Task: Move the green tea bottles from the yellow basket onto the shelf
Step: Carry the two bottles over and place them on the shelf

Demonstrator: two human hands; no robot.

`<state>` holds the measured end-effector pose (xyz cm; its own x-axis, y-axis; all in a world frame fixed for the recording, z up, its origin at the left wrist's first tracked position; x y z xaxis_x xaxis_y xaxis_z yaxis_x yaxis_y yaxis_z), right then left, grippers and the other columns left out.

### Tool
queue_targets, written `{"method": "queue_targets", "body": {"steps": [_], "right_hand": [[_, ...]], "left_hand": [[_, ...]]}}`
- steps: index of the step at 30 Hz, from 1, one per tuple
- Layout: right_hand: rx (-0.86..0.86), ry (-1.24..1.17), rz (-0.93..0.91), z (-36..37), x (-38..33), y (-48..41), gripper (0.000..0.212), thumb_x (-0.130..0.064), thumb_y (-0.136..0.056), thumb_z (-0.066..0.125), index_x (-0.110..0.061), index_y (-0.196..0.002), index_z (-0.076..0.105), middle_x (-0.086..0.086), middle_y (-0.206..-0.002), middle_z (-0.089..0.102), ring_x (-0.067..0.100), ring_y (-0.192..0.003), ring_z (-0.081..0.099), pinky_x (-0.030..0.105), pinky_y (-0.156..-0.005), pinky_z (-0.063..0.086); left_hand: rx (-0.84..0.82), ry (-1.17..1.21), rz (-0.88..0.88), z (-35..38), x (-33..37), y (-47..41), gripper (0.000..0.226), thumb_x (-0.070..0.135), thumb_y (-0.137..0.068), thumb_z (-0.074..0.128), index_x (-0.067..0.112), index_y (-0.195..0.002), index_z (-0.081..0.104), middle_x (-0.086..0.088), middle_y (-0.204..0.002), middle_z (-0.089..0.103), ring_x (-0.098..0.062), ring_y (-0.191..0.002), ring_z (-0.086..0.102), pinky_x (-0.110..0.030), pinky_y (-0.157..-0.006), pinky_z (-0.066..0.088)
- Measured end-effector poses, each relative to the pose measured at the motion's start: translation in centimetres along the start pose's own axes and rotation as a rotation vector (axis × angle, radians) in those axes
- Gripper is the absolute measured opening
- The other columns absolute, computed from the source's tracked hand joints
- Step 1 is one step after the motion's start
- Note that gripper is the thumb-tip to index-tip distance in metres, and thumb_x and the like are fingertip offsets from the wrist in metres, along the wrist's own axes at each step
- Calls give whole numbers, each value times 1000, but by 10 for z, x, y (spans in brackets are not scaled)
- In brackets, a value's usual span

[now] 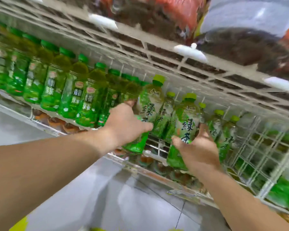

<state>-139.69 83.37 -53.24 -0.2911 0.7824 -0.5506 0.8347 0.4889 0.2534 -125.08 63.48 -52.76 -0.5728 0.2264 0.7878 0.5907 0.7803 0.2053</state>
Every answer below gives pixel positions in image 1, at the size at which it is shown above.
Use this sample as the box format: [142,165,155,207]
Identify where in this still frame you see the row of orange-brown bottles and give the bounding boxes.
[32,108,87,135]

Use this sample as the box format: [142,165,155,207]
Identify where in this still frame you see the row of large green-capped bottles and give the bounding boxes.
[231,127,289,214]

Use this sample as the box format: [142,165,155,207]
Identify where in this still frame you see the person's left hand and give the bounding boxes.
[103,100,154,148]

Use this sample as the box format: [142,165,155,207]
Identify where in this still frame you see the row of dark tea bottles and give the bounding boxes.
[55,0,289,79]

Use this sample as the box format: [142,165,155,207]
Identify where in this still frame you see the row of dark green bottles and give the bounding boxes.
[0,21,147,129]

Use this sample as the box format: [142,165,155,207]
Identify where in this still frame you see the yellow cartoon floor sticker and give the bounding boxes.
[9,215,29,231]

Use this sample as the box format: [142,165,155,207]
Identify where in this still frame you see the person's right forearm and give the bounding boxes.
[200,163,289,231]

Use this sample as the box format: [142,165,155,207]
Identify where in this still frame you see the person's left forearm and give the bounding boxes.
[0,127,116,231]

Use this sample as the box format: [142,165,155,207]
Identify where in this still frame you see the white wire shelf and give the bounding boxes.
[0,0,289,222]

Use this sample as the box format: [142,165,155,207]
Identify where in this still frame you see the person's right hand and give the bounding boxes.
[171,122,222,175]

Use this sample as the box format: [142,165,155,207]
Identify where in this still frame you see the row of white-capped amber bottles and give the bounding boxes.
[110,146,207,190]

